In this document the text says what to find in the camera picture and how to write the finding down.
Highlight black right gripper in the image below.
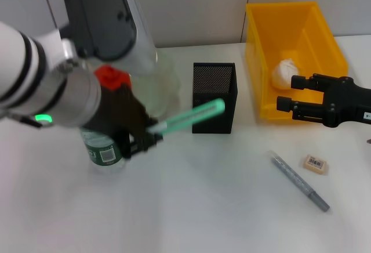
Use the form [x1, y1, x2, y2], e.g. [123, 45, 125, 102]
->
[277, 73, 371, 128]

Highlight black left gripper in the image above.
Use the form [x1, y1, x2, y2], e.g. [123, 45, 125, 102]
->
[86, 82, 165, 161]

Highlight white paper ball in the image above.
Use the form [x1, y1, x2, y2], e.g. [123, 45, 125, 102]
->
[271, 58, 300, 90]

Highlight clear bottle green label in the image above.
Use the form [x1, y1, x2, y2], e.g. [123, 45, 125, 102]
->
[79, 125, 128, 174]

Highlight mint green utility knife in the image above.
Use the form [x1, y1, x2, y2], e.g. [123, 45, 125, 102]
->
[146, 98, 226, 135]

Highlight red-orange toy orange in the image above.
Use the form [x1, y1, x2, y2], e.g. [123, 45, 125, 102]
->
[94, 65, 131, 91]

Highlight beige eraser with barcode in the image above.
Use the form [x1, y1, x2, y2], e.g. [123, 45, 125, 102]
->
[301, 154, 330, 175]

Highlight grey marker pen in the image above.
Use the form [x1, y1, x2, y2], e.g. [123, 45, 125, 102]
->
[268, 150, 331, 213]

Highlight translucent green fruit plate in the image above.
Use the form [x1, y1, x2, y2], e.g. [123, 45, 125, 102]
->
[127, 46, 182, 120]

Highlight black mesh pen holder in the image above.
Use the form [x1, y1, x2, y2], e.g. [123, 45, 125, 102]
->
[191, 62, 238, 134]

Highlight yellow plastic bin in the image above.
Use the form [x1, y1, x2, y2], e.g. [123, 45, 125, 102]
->
[245, 1, 349, 122]

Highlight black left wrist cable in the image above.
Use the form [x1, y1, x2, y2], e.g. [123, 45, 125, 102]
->
[8, 113, 43, 129]

